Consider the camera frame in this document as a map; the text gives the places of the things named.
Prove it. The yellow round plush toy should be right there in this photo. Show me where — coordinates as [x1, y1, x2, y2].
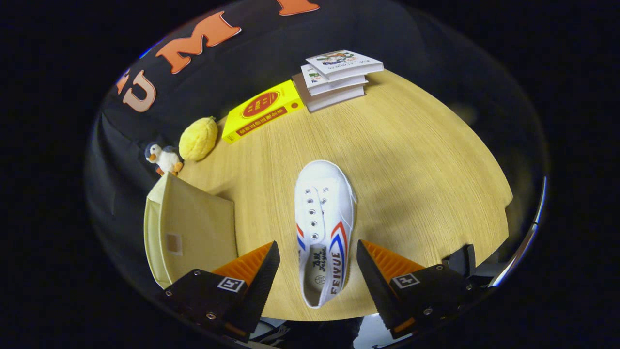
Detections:
[178, 116, 219, 162]

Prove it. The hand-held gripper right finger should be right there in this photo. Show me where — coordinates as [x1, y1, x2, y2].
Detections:
[356, 239, 485, 340]

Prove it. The cream fabric storage box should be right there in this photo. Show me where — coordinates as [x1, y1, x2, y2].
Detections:
[143, 172, 239, 290]

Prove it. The white illustrated book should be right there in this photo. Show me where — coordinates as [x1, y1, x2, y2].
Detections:
[300, 63, 369, 97]
[306, 49, 385, 82]

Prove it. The penguin plush toy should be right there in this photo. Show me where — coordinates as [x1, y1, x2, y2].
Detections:
[144, 142, 185, 176]

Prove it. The brown cover book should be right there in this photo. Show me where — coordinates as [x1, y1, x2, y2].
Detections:
[292, 73, 367, 113]

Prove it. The white shoe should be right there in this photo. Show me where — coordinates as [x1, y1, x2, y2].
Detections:
[294, 160, 358, 309]

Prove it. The yellow book with red label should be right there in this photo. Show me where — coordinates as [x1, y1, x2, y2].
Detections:
[221, 80, 306, 145]

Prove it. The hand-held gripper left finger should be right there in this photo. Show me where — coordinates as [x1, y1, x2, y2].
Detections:
[162, 241, 282, 343]

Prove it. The black backdrop cloth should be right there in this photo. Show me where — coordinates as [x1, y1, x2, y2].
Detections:
[87, 0, 548, 296]

